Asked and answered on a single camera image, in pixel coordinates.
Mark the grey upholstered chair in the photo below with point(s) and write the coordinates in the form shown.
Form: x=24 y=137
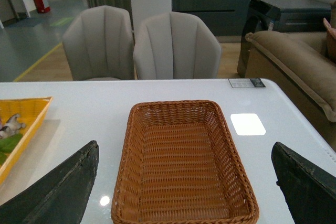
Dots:
x=176 y=45
x=99 y=45

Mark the green plush toy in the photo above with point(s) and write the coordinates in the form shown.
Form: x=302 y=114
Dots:
x=8 y=145

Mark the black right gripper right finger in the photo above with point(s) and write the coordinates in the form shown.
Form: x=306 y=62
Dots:
x=309 y=190

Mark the yellow wicker basket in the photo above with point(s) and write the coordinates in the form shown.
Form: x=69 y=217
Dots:
x=32 y=112

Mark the grey white plush toy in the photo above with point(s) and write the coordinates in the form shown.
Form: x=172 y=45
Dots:
x=12 y=126

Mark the table corner label sticker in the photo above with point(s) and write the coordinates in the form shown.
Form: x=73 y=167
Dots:
x=246 y=83

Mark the brown wicker basket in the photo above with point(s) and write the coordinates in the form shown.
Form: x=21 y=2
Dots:
x=179 y=164

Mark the pink cushion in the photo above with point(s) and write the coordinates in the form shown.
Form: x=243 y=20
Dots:
x=331 y=44

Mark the brown sofa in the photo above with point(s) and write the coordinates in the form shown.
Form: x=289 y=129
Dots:
x=298 y=64

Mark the left grey upholstered chair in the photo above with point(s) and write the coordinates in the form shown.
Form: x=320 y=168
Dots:
x=99 y=45

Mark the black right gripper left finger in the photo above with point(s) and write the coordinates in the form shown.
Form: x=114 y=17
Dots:
x=61 y=196

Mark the right grey upholstered chair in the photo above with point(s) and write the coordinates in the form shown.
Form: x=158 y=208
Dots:
x=176 y=45

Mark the black side table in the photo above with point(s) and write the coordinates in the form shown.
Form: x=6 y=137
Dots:
x=286 y=16

